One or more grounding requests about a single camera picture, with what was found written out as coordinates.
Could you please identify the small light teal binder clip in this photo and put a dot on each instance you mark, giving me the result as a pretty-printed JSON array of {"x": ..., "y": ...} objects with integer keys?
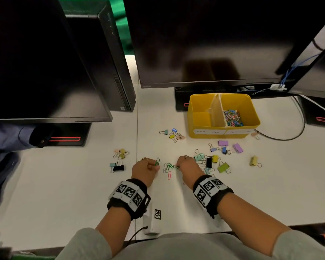
[
  {"x": 207, "y": 171},
  {"x": 112, "y": 165}
]

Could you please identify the black wristband with markers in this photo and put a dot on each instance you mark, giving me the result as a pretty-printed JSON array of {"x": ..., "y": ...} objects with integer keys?
[
  {"x": 130, "y": 194},
  {"x": 214, "y": 190}
]

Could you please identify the yellow divided plastic bin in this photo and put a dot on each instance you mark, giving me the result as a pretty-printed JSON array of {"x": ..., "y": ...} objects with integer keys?
[{"x": 200, "y": 121}]

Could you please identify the small blue binder clip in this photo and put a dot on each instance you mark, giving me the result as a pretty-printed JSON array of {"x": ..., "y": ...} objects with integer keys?
[{"x": 174, "y": 130}]

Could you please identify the person's right hand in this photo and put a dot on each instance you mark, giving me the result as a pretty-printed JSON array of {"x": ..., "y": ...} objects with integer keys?
[{"x": 191, "y": 171}]

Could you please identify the heap of sorted paper clips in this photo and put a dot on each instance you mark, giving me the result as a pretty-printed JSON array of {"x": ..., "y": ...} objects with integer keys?
[{"x": 233, "y": 118}]

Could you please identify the small rose gold binder clip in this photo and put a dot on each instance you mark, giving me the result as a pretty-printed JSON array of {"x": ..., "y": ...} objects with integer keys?
[{"x": 254, "y": 134}]

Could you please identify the lime green binder clip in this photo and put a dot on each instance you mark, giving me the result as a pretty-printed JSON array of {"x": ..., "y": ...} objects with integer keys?
[{"x": 223, "y": 167}]

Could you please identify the dark blue binder clip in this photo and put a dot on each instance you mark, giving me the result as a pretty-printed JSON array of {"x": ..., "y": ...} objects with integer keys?
[{"x": 224, "y": 150}]

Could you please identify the black monitor stand base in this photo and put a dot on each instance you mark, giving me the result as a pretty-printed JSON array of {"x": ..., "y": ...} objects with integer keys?
[
  {"x": 84, "y": 132},
  {"x": 308, "y": 113}
]

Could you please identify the large mint green binder clip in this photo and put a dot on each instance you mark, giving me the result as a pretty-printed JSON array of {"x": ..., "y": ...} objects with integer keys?
[{"x": 199, "y": 157}]

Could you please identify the small pink binder clip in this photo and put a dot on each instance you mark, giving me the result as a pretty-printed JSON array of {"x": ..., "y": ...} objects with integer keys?
[
  {"x": 182, "y": 137},
  {"x": 116, "y": 151}
]

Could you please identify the person's right forearm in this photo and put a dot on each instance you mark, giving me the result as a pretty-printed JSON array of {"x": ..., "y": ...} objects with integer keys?
[{"x": 252, "y": 219}]

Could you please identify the small yellow binder clip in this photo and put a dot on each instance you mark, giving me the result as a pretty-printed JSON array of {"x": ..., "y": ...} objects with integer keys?
[
  {"x": 122, "y": 151},
  {"x": 172, "y": 137},
  {"x": 122, "y": 156}
]

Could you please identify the purple binder clip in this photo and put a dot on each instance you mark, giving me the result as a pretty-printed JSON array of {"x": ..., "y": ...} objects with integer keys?
[
  {"x": 238, "y": 148},
  {"x": 223, "y": 143}
]

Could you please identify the person's gray sweatshirt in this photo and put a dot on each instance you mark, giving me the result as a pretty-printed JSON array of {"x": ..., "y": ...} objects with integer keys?
[{"x": 192, "y": 249}]

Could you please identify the green cloth strip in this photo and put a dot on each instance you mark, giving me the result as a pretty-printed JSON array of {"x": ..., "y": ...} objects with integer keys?
[{"x": 32, "y": 258}]

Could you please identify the black desktop computer tower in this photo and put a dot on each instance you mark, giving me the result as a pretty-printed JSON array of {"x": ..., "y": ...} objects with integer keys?
[{"x": 108, "y": 56}]

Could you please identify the small mint green binder clip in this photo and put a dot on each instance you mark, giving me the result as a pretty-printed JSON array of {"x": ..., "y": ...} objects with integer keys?
[{"x": 165, "y": 132}]

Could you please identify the large black binder clip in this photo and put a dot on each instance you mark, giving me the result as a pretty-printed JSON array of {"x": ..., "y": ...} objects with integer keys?
[
  {"x": 118, "y": 168},
  {"x": 209, "y": 163}
]

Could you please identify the pink paper clip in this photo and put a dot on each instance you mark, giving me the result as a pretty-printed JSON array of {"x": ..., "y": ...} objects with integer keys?
[{"x": 169, "y": 175}]

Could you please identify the person's left hand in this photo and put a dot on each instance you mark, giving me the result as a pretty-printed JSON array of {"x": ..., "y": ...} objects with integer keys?
[{"x": 145, "y": 171}]

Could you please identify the light blue binder clip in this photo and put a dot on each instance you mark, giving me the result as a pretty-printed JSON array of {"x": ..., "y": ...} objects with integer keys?
[{"x": 213, "y": 150}]

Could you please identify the black computer monitor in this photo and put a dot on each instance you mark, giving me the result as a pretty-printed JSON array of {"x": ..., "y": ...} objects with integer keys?
[
  {"x": 319, "y": 83},
  {"x": 38, "y": 73},
  {"x": 205, "y": 32}
]

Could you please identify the white paper clip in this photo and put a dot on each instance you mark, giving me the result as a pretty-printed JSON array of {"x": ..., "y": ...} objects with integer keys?
[{"x": 165, "y": 167}]

